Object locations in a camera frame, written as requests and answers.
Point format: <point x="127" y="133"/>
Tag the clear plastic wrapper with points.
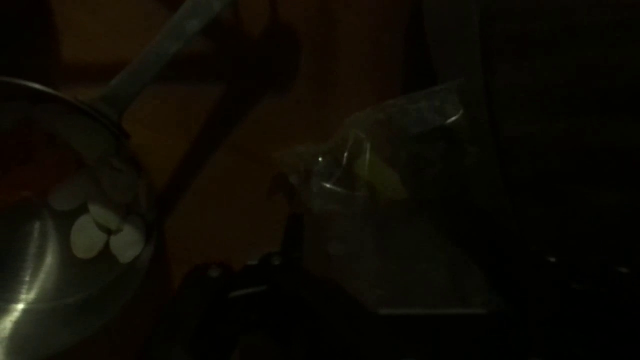
<point x="385" y="206"/>

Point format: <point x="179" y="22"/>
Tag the white tablet pieces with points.
<point x="103" y="223"/>

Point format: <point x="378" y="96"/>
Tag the metal pan with handle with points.
<point x="50" y="299"/>

